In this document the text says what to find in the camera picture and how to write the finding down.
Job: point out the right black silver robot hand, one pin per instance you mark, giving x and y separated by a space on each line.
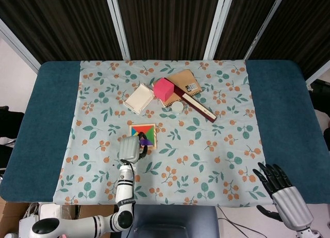
292 209

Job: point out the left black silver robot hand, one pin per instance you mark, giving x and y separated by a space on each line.
129 149

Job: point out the purple parallelogram tangram piece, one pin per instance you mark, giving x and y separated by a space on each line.
147 142

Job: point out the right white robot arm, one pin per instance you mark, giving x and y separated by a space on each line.
309 234

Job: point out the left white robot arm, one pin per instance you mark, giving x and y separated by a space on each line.
125 186

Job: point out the blue triangle puzzle piece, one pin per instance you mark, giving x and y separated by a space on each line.
134 131

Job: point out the red triangle puzzle piece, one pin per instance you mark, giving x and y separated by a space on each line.
143 129

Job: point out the green triangle puzzle piece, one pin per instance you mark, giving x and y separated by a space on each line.
150 134

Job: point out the wooden tangram tray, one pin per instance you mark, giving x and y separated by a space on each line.
155 134

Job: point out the white plastic box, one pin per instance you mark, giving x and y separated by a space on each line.
139 97

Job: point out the floral leaf print tablecloth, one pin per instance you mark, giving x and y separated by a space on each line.
180 160

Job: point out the small white round lid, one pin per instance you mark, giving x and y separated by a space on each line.
178 107

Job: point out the pink cube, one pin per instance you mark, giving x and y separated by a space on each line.
163 89

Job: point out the brown cardboard box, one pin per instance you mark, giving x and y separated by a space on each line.
98 211
10 217

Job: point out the dark red long box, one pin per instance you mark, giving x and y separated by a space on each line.
198 106

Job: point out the dark grey chair seat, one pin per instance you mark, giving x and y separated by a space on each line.
175 222

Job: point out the teal fabric table cover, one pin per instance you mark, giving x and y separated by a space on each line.
51 106

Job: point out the brown kraft spiral notebook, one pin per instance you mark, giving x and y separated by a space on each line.
184 79

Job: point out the black equipment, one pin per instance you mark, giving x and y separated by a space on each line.
321 93

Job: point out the black chair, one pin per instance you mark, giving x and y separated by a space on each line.
11 121

